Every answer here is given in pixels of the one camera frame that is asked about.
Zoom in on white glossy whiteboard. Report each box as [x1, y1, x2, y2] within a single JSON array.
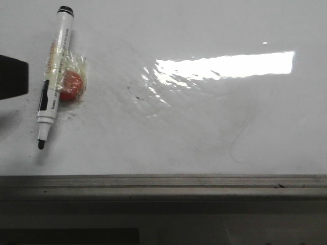
[[1, 1, 326, 175]]

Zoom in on white black whiteboard marker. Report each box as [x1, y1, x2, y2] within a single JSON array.
[[37, 6, 74, 150]]

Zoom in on red round magnet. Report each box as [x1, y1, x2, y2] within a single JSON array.
[[60, 70, 83, 101]]

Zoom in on grey aluminium whiteboard frame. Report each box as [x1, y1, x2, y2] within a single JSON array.
[[1, 174, 326, 202]]

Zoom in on clear adhesive tape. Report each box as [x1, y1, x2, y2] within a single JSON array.
[[44, 48, 87, 100]]

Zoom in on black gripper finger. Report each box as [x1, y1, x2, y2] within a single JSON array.
[[0, 55, 29, 100]]

